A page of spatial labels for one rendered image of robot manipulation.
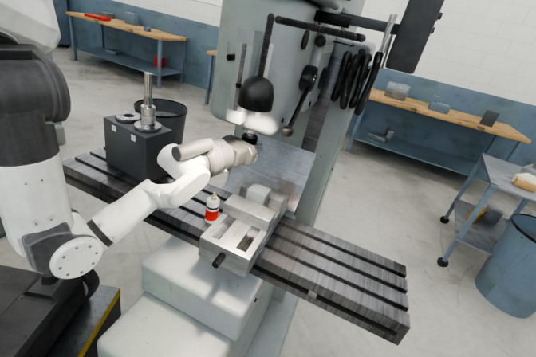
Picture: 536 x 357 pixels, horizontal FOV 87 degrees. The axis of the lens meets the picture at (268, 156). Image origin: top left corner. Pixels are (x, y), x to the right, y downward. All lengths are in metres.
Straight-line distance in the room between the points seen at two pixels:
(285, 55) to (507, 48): 4.61
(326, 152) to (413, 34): 0.52
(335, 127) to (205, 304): 0.75
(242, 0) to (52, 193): 0.51
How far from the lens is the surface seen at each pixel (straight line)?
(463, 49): 5.01
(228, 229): 0.83
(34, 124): 0.51
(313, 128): 1.15
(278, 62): 0.66
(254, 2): 0.68
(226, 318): 0.89
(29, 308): 1.30
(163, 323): 0.98
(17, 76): 0.51
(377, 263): 1.02
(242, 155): 0.76
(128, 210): 0.64
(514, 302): 2.87
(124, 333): 0.97
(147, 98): 1.04
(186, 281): 0.90
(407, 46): 0.91
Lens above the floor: 1.59
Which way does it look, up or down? 26 degrees down
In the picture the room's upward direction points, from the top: 13 degrees clockwise
